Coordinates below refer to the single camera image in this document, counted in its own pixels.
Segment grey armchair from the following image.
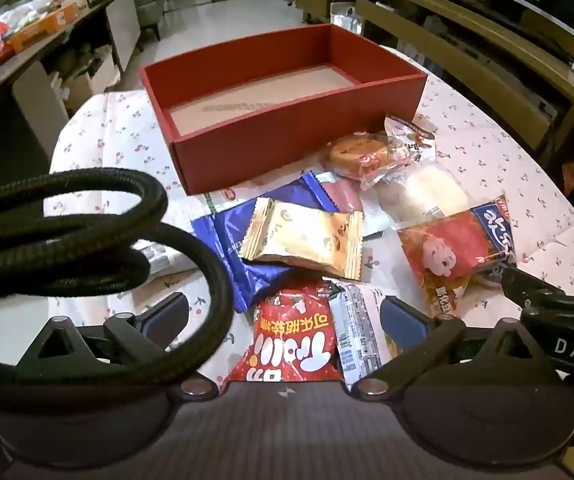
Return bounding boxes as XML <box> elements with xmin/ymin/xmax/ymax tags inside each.
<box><xmin>131</xmin><ymin>0</ymin><xmax>169</xmax><ymax>42</ymax></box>

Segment beige snack packet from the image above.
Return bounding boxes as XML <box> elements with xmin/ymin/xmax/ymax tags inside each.
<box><xmin>239</xmin><ymin>197</ymin><xmax>365</xmax><ymax>281</ymax></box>

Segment red cardboard box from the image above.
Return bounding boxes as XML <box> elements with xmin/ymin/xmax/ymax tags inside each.
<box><xmin>139</xmin><ymin>23</ymin><xmax>428</xmax><ymax>196</ymax></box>

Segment black braided cable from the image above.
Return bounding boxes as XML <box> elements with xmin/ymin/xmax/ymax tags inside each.
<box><xmin>0</xmin><ymin>167</ymin><xmax>235</xmax><ymax>396</ymax></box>

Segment rice cracker clear packet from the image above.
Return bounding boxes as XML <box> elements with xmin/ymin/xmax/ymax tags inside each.
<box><xmin>367</xmin><ymin>162</ymin><xmax>470</xmax><ymax>231</ymax></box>

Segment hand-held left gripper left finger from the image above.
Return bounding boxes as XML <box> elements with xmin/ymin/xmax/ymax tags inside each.
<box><xmin>17</xmin><ymin>291</ymin><xmax>218</xmax><ymax>402</ymax></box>

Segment cherry print tablecloth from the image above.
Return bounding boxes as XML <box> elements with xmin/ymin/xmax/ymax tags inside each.
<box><xmin>49</xmin><ymin>45</ymin><xmax>574</xmax><ymax>391</ymax></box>

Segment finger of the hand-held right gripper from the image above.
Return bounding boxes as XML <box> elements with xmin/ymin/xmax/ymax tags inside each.
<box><xmin>500</xmin><ymin>266</ymin><xmax>574</xmax><ymax>313</ymax></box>

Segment white barcode snack packet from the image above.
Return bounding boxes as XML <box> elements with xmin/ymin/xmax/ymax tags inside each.
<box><xmin>329</xmin><ymin>280</ymin><xmax>403</xmax><ymax>386</ymax></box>

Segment round cake clear packet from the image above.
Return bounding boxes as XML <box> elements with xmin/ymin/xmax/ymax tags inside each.
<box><xmin>324</xmin><ymin>130</ymin><xmax>413</xmax><ymax>191</ymax></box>

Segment blue snack packet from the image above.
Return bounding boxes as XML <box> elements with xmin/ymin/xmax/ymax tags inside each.
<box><xmin>191</xmin><ymin>172</ymin><xmax>340</xmax><ymax>313</ymax></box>

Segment cardboard boxes under desk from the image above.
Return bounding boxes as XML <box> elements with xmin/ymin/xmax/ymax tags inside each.
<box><xmin>61</xmin><ymin>44</ymin><xmax>120</xmax><ymax>112</ymax></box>

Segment red cartoon snack packet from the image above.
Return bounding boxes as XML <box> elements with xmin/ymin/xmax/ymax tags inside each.
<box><xmin>397</xmin><ymin>195</ymin><xmax>518</xmax><ymax>318</ymax></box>

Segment wooden bench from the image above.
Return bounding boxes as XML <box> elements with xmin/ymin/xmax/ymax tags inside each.
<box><xmin>356</xmin><ymin>0</ymin><xmax>574</xmax><ymax>153</ymax></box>

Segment red candy packet white letters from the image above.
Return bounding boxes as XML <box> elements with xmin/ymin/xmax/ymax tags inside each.
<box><xmin>224</xmin><ymin>282</ymin><xmax>343</xmax><ymax>383</ymax></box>

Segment pile of snack packets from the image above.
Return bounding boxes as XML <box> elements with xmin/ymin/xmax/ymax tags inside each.
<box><xmin>0</xmin><ymin>0</ymin><xmax>120</xmax><ymax>86</ymax></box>

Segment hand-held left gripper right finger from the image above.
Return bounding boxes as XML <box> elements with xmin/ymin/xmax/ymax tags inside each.
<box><xmin>349</xmin><ymin>296</ymin><xmax>560</xmax><ymax>401</ymax></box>

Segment white packet red print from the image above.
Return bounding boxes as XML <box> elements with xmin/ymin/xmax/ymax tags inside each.
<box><xmin>384</xmin><ymin>114</ymin><xmax>438</xmax><ymax>161</ymax></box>

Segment clear plastic bag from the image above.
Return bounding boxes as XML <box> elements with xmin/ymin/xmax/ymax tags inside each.
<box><xmin>331</xmin><ymin>2</ymin><xmax>366</xmax><ymax>37</ymax></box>

